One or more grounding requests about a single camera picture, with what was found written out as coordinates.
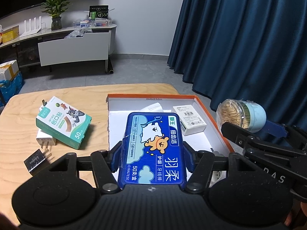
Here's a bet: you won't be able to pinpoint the grey television cabinet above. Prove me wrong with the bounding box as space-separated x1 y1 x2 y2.
0 23 117 69

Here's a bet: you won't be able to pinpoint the taped cardboard box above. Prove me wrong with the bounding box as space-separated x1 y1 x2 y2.
0 60 20 81

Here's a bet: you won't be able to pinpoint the white router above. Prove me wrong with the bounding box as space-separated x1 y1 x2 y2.
19 16 47 37

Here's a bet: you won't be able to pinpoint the black wall charger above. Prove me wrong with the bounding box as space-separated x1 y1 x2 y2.
23 149 53 176

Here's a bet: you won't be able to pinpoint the yellow box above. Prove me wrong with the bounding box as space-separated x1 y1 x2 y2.
1 26 20 44

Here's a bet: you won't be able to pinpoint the blue cartoon tin box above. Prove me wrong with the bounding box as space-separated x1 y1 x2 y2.
117 111 187 190

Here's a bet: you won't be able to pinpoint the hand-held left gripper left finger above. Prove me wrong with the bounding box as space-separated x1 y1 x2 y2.
48 142 124 194

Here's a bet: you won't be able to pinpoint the large white wall charger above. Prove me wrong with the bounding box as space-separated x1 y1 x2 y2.
36 129 57 151

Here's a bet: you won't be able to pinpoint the green white bandage box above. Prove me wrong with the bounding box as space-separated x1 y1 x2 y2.
36 96 92 150

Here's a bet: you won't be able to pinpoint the toothpick jar light blue lid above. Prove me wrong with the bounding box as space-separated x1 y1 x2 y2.
216 99 267 133

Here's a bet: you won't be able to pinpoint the small white plug-in heater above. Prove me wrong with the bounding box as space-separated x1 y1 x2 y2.
210 147 228 187

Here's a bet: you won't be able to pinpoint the small white labelled box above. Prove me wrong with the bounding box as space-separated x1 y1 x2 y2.
173 104 207 136

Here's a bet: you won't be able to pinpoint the blue plastic bag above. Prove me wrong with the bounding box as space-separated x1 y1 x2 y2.
0 73 24 101

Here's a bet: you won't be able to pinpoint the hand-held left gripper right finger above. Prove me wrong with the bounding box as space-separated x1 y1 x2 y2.
183 142 259 194

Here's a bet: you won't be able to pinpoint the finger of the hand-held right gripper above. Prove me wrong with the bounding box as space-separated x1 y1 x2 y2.
221 122 257 149
264 120 303 139

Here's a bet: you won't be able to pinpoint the pile of small packets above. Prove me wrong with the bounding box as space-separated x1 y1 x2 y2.
72 18 112 28

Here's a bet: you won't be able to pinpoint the blue curtain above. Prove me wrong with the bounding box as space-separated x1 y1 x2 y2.
167 0 307 130

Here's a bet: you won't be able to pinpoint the potted plant dark vase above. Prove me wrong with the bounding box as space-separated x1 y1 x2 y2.
41 0 71 31

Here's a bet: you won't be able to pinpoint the orange white cardboard box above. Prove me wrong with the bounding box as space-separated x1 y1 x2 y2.
106 94 235 187

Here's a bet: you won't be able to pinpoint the green black box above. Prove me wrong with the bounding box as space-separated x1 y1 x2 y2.
89 5 109 20

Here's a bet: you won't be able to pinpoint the clear plastic bags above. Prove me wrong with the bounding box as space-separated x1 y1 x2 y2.
64 27 93 39

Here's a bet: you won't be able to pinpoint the white cabinet drawer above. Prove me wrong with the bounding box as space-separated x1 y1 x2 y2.
38 31 112 66

